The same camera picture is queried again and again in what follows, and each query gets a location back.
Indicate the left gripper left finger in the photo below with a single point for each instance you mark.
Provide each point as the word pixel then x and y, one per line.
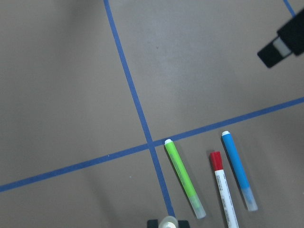
pixel 152 223

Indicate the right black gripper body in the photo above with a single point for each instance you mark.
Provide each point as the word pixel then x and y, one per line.
pixel 292 33

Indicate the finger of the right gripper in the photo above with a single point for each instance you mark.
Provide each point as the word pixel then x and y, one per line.
pixel 274 52

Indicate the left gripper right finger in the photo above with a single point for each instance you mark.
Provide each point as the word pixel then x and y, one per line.
pixel 183 224

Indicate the yellow marker pen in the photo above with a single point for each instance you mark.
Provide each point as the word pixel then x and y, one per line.
pixel 169 222

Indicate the green marker pen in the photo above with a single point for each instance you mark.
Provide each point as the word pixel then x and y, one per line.
pixel 185 179

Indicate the red white marker pen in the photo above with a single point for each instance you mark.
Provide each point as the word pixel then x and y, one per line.
pixel 223 188

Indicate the blue marker pen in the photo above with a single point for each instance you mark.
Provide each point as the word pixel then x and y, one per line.
pixel 239 171

